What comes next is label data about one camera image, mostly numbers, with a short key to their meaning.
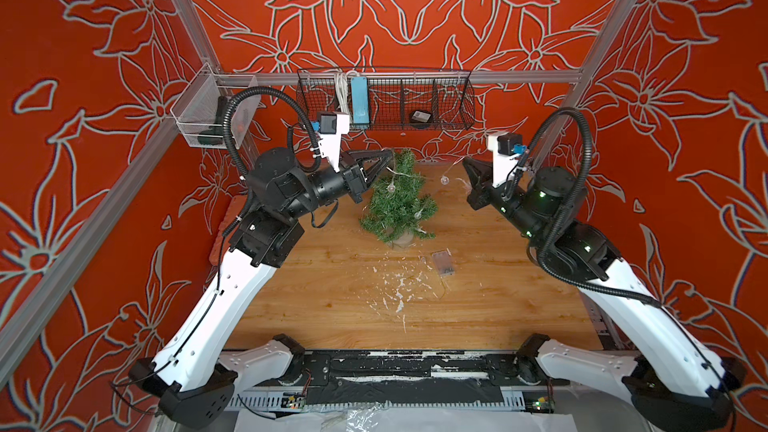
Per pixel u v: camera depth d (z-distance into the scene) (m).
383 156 0.50
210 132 0.80
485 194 0.51
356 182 0.44
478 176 0.53
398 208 0.74
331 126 0.44
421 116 0.96
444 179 0.60
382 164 0.51
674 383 0.38
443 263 0.92
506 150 0.46
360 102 0.90
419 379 0.73
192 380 0.36
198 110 0.81
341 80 0.87
